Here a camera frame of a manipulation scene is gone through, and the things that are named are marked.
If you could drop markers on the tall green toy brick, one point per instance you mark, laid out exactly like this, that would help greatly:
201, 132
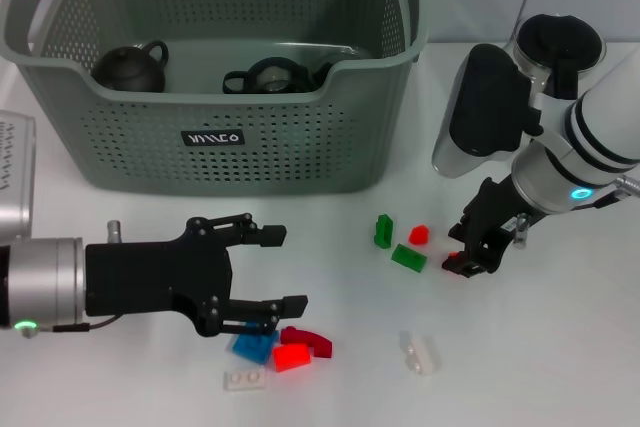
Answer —
384, 229

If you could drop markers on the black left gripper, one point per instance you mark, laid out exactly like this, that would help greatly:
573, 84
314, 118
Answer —
155, 277

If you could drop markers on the white two-stud plate brick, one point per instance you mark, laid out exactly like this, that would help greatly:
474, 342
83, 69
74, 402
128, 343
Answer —
245, 379

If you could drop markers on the small red sloped brick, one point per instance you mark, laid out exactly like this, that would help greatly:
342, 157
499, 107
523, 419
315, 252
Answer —
419, 235

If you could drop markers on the blue square plate brick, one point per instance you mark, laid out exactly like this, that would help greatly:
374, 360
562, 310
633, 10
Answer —
255, 347

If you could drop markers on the black clay teapot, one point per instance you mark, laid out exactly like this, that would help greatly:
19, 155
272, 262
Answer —
125, 69

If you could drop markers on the grey perforated storage basket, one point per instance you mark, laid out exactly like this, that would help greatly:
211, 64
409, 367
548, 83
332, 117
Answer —
300, 147

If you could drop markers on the glass pitcher black lid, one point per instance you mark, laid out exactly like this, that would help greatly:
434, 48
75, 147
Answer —
555, 37

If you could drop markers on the bright red toy brick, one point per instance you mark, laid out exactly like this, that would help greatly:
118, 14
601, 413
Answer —
291, 358

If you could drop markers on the glass teacup black collar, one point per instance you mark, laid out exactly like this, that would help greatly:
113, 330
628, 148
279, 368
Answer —
272, 78
315, 77

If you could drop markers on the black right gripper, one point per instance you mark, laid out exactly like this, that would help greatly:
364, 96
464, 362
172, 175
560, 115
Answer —
495, 217

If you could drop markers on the translucent white toy brick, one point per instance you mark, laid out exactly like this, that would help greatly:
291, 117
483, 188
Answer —
422, 357

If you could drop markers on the dark red curved brick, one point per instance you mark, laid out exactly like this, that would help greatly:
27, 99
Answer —
320, 345

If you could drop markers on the small red cube brick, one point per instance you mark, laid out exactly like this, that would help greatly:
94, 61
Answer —
451, 255

